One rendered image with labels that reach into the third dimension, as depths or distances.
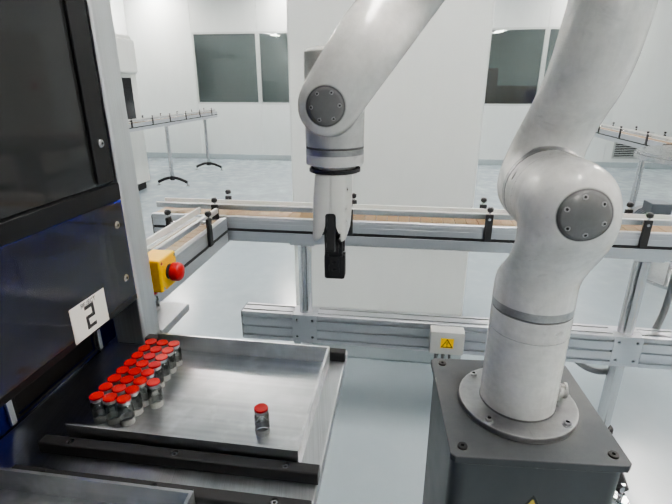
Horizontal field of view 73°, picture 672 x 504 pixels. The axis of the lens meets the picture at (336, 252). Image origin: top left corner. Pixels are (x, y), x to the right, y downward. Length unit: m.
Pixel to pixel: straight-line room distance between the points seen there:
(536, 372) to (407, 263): 1.55
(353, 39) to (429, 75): 1.55
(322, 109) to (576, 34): 0.33
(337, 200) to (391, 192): 1.52
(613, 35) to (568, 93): 0.08
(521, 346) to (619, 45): 0.41
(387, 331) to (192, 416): 1.07
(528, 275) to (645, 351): 1.29
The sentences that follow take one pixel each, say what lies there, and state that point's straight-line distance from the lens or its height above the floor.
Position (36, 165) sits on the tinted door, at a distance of 0.76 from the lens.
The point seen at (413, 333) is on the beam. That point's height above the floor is 0.50.
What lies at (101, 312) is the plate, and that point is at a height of 1.01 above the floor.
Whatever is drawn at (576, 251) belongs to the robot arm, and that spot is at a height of 1.17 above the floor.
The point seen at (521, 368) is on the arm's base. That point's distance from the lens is 0.77.
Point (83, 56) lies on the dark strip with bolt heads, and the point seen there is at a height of 1.41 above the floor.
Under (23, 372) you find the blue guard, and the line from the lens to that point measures 0.76.
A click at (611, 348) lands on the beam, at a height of 0.50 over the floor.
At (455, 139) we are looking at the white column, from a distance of 2.13.
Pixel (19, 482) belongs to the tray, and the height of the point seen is 0.90.
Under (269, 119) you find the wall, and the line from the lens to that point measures 9.00.
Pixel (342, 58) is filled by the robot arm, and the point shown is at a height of 1.40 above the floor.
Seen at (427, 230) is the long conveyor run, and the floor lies 0.91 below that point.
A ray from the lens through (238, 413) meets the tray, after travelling 0.78.
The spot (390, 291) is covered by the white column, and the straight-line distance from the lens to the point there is 2.32.
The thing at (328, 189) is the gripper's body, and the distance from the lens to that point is 0.64.
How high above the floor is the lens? 1.37
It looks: 20 degrees down
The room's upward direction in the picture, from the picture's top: straight up
